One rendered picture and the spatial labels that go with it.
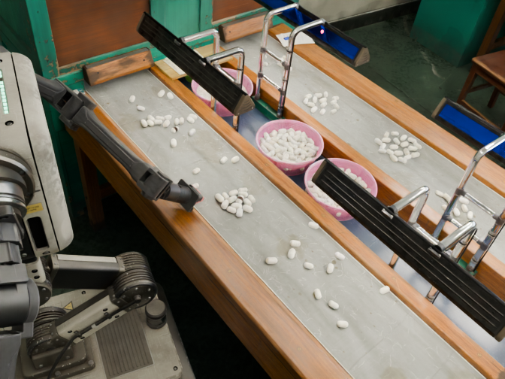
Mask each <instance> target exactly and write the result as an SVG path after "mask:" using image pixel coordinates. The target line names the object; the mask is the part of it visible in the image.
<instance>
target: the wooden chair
mask: <svg viewBox="0 0 505 379"><path fill-rule="evenodd" d="M471 62H472V63H473V66H472V68H471V70H470V73H469V75H468V76H467V79H466V81H465V83H464V86H463V88H462V90H461V93H460V95H459V97H458V100H457V103H458V104H460V105H463V106H464V107H466V109H468V110H469V111H471V112H473V113H474V114H476V115H477V116H479V117H481V118H483V119H484V120H486V121H487V122H489V123H490V124H492V125H493V126H495V127H497V128H499V129H500V130H502V131H503V132H505V122H504V124H503V126H502V128H500V127H498V126H497V125H495V124H494V123H493V122H492V121H490V120H489V119H488V118H487V117H485V116H484V115H483V114H481V113H480V112H479V111H478V110H477V109H475V108H474V107H473V106H471V105H470V104H469V103H467V102H466V101H465V98H466V96H467V94H468V93H470V92H475V91H477V90H481V89H485V88H488V87H490V86H494V91H493V93H492V94H491V98H490V99H489V102H488V105H487V106H488V107H489V108H493V107H494V105H495V102H496V101H497V98H498V96H499V94H500V93H501V94H502V95H503V96H505V50H501V51H497V52H494V53H489V54H485V55H482V56H478V57H474V58H472V60H471ZM477 75H479V76H480V77H482V78H483V79H485V80H486V81H488V83H484V84H482V85H479V86H474V87H472V85H473V82H474V81H475V79H476V77H477Z"/></svg>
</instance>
